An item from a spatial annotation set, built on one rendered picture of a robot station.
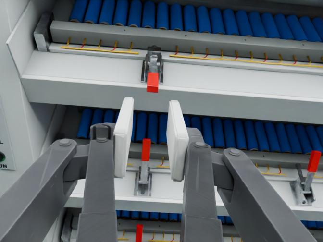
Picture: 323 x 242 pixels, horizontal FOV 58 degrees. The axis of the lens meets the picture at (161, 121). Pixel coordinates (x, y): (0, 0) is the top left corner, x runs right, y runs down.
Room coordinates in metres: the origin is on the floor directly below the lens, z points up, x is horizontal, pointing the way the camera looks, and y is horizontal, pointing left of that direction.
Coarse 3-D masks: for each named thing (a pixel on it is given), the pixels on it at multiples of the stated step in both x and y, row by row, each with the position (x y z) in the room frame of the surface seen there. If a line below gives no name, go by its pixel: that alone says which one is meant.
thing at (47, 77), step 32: (32, 0) 0.38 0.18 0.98; (64, 0) 0.48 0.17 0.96; (288, 0) 0.51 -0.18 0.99; (320, 0) 0.51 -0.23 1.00; (32, 32) 0.37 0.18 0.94; (32, 64) 0.34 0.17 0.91; (64, 64) 0.35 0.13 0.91; (96, 64) 0.35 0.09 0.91; (128, 64) 0.36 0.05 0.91; (192, 64) 0.38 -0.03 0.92; (320, 64) 0.41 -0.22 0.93; (32, 96) 0.33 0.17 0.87; (64, 96) 0.33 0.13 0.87; (96, 96) 0.33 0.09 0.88; (128, 96) 0.33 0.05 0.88; (160, 96) 0.33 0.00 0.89; (192, 96) 0.33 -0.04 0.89; (224, 96) 0.33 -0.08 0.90; (256, 96) 0.34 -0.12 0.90; (288, 96) 0.34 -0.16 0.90; (320, 96) 0.35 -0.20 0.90
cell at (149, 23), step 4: (144, 4) 0.47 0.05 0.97; (148, 4) 0.46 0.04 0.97; (152, 4) 0.47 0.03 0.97; (144, 8) 0.46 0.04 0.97; (148, 8) 0.45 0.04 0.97; (152, 8) 0.46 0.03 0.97; (144, 12) 0.45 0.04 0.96; (148, 12) 0.44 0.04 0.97; (152, 12) 0.45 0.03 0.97; (144, 16) 0.44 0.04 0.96; (148, 16) 0.43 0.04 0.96; (152, 16) 0.44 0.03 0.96; (144, 20) 0.43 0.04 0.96; (148, 20) 0.42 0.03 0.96; (152, 20) 0.43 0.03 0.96; (144, 24) 0.42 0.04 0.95; (148, 24) 0.41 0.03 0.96; (152, 24) 0.42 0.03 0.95; (152, 28) 0.42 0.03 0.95
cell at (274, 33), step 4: (268, 12) 0.48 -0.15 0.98; (264, 16) 0.48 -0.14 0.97; (268, 16) 0.47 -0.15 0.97; (272, 16) 0.48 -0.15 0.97; (264, 20) 0.47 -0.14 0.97; (268, 20) 0.47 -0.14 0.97; (272, 20) 0.47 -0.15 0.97; (264, 24) 0.46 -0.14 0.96; (268, 24) 0.46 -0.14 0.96; (272, 24) 0.45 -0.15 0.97; (264, 28) 0.46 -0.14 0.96; (268, 28) 0.45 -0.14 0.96; (272, 28) 0.45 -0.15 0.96; (276, 28) 0.45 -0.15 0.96; (268, 32) 0.44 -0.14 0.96; (272, 32) 0.44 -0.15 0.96; (276, 32) 0.44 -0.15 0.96; (268, 36) 0.44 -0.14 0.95; (272, 36) 0.43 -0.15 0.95; (276, 36) 0.43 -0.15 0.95
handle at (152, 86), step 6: (150, 60) 0.34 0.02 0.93; (156, 60) 0.34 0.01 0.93; (150, 66) 0.33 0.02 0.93; (156, 66) 0.33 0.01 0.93; (150, 72) 0.31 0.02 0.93; (156, 72) 0.31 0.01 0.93; (150, 78) 0.29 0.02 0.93; (156, 78) 0.29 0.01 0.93; (150, 84) 0.27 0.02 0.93; (156, 84) 0.28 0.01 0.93; (150, 90) 0.27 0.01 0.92; (156, 90) 0.27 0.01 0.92
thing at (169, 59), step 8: (56, 48) 0.36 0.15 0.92; (64, 48) 0.37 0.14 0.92; (104, 56) 0.37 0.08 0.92; (112, 56) 0.37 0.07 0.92; (120, 56) 0.37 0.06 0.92; (128, 56) 0.37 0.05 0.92; (136, 56) 0.37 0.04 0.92; (144, 56) 0.37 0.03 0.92; (168, 56) 0.38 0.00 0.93; (200, 64) 0.38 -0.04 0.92; (208, 64) 0.38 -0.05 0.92; (216, 64) 0.38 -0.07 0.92; (224, 64) 0.38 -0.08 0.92; (232, 64) 0.38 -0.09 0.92; (240, 64) 0.38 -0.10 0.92; (248, 64) 0.38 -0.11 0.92; (256, 64) 0.38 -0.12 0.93; (264, 64) 0.39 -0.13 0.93; (288, 72) 0.39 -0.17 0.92; (296, 72) 0.39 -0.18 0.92; (304, 72) 0.39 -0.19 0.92; (312, 72) 0.39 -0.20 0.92; (320, 72) 0.39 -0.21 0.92
